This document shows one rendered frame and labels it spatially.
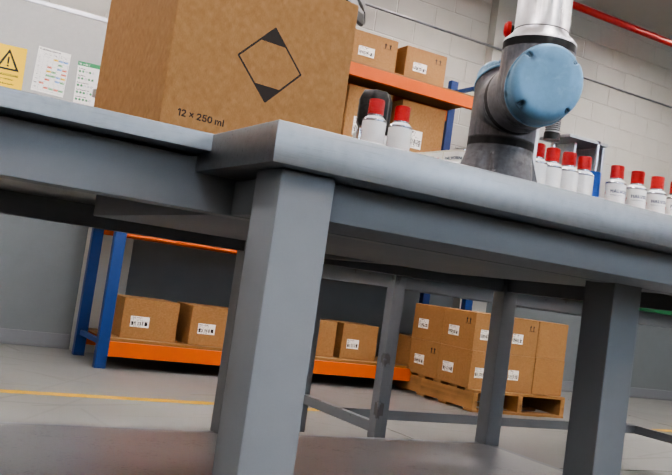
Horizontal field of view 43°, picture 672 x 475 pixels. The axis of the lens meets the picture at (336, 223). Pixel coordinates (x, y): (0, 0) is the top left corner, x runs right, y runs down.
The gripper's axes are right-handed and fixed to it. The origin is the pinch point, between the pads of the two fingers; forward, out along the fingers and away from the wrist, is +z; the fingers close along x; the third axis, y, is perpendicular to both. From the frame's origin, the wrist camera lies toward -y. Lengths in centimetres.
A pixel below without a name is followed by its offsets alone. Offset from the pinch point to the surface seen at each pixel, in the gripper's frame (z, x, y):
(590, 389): 59, 28, -24
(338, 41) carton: -0.5, 14.5, -2.6
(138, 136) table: -8, 63, -6
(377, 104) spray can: 22.2, -23.2, 19.1
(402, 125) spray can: 28.6, -24.7, 16.7
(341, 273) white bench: 120, -130, 137
